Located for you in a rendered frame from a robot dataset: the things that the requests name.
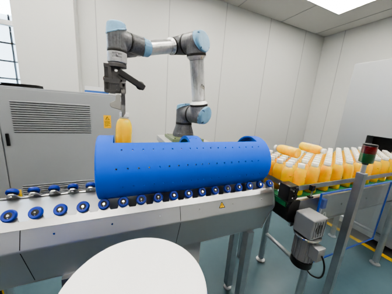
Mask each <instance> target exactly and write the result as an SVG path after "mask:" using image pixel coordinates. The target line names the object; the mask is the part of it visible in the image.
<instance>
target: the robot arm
mask: <svg viewBox="0 0 392 294"><path fill-rule="evenodd" d="M106 44H107V62H108V63H103V66H104V76H103V80H104V91H105V92H106V93H111V94H116V93H119V94H117V95H116V96H115V101H112V102H111V103H110V107H112V108H115V109H118V110H121V112H122V117H124V115H125V94H126V81H128V82H129V83H131V84H133V85H134V86H136V88H137V89H138V90H144V89H145V87H146V86H145V85H144V83H143V82H141V81H138V80H137V79H135V78H134V77H132V76H131V75H129V74H128V73H126V72H125V71H123V70H122V69H127V66H126V65H127V58H134V57H150V56H151V55H161V54H169V55H186V56H187V58H188V59H189V60H190V75H191V94H192V102H191V103H181V104H178V105H177V109H176V126H175V128H174V131H173V136H175V137H182V136H193V135H194V133H193V129H192V123H196V124H206V123H207V122H208V121H209V120H210V118H211V114H212V111H211V108H210V107H208V103H207V102H206V101H205V80H204V58H205V57H206V52H207V51H208V50H209V48H210V40H209V37H208V35H207V33H206V32H205V31H203V30H194V31H191V32H188V33H184V34H181V35H178V36H174V37H168V38H167V39H162V40H148V39H146V38H144V37H141V36H138V35H136V34H132V33H130V32H128V31H127V28H126V25H125V23H123V22H122V21H119V20H115V19H110V20H108V21H107V22H106ZM115 69H117V70H118V71H117V72H116V71H115ZM120 93H121V95H120ZM120 97H121V101H120Z"/></svg>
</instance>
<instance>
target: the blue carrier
mask: <svg viewBox="0 0 392 294"><path fill-rule="evenodd" d="M195 164H196V165H195ZM178 165H179V166H178ZM169 166H170V167H169ZM149 167H150V168H149ZM127 168H128V169H127ZM270 168H271V153H270V150H269V147H268V145H267V144H266V143H265V141H264V140H263V139H261V138H260V137H258V136H243V137H242V138H240V139H239V140H238V141H237V142H202V141H201V139H200V138H199V137H198V136H182V137H181V139H180V141H179V142H141V143H115V142H114V135H99V136H98V137H97V139H96V144H95V151H94V180H95V187H96V195H97V197H98V199H99V200H101V199H104V198H106V199H110V198H120V197H130V196H136V195H140V194H143V195H145V194H155V193H165V192H171V191H180V190H186V189H196V188H201V187H203V188H205V187H213V186H224V185H226V184H228V185H231V184H237V183H247V182H256V181H261V180H263V179H264V178H266V176H267V175H268V173H269V171H270ZM116 169H117V170H116Z"/></svg>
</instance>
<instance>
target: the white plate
mask: <svg viewBox="0 0 392 294"><path fill-rule="evenodd" d="M59 294H207V286H206V282H205V278H204V275H203V273H202V270H201V268H200V266H199V265H198V263H197V261H196V260H195V259H194V257H193V256H192V255H191V254H190V253H189V252H188V251H187V250H185V249H184V248H182V247H181V246H179V245H177V244H175V243H173V242H170V241H167V240H163V239H157V238H139V239H132V240H127V241H124V242H121V243H118V244H115V245H113V246H111V247H109V248H107V249H105V250H103V251H101V252H100V253H98V254H96V255H95V256H94V257H92V258H91V259H89V260H88V261H87V262H85V263H84V264H83V265H82V266H81V267H80V268H79V269H78V270H77V271H76V272H75V273H74V274H73V275H72V276H71V277H70V278H69V279H68V281H67V282H66V283H65V285H64V286H63V287H62V289H61V290H60V292H59Z"/></svg>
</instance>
